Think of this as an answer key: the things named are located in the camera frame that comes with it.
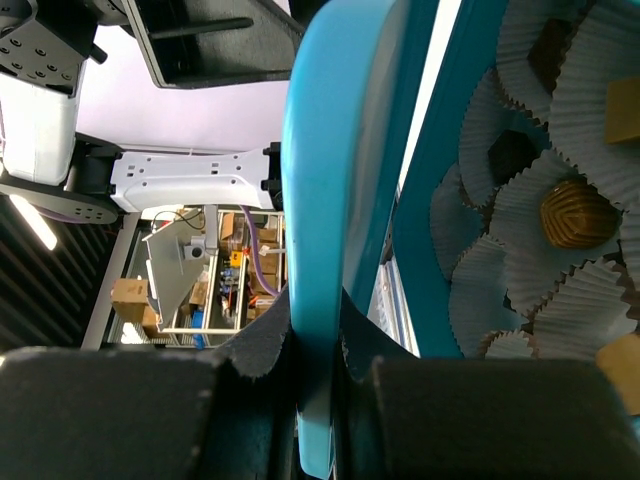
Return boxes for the ridged caramel chocolate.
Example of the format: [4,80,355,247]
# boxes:
[539,178,619,250]

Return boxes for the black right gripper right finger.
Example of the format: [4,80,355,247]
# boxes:
[334,297,639,479]

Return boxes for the dark square chocolate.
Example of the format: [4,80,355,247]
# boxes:
[527,18,572,95]

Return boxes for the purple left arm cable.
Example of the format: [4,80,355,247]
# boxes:
[238,203,281,299]

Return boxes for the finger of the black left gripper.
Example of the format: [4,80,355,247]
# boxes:
[123,0,304,89]

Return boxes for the teal box lid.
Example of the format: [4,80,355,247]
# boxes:
[279,0,441,479]

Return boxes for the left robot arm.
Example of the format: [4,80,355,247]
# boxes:
[1,1,320,224]

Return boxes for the dark chocolate piece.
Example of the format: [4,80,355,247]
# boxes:
[487,129,538,185]

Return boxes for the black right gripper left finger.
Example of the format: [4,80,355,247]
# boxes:
[1,293,294,479]

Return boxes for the teal chocolate box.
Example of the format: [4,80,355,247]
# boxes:
[394,1,639,374]

